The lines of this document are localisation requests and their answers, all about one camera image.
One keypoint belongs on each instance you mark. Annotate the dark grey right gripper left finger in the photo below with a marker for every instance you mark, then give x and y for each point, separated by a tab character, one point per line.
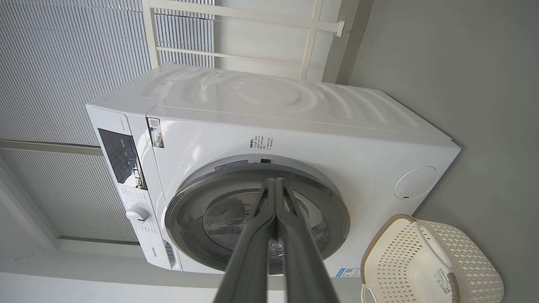
248	261

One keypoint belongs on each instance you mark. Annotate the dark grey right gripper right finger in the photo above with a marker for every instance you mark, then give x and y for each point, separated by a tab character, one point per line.
301	265

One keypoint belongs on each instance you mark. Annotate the round dark glass washer door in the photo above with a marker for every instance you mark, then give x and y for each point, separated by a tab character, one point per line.
189	219

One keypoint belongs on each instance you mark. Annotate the cream perforated laundry basket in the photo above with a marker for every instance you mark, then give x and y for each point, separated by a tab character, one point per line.
404	261

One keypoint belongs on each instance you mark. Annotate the white washing machine dial knob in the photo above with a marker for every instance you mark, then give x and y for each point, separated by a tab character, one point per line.
137	213

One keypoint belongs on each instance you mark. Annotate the white front-load washing machine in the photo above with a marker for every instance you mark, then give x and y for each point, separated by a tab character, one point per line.
252	122

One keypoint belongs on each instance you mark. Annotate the white printed paper label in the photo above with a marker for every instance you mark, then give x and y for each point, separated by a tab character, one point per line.
443	281

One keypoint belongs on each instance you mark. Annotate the black glossy control display panel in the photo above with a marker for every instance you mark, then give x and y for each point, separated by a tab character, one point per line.
120	158

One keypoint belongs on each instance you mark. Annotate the blue energy label sticker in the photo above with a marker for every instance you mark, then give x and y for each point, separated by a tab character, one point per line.
347	272

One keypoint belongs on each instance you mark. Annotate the round white filter cover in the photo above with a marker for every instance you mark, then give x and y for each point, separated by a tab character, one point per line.
416	182

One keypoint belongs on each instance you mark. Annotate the QR code sticker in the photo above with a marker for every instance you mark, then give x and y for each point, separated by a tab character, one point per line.
155	132

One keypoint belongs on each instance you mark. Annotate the white metal railing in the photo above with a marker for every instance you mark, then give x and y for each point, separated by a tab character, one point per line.
311	38

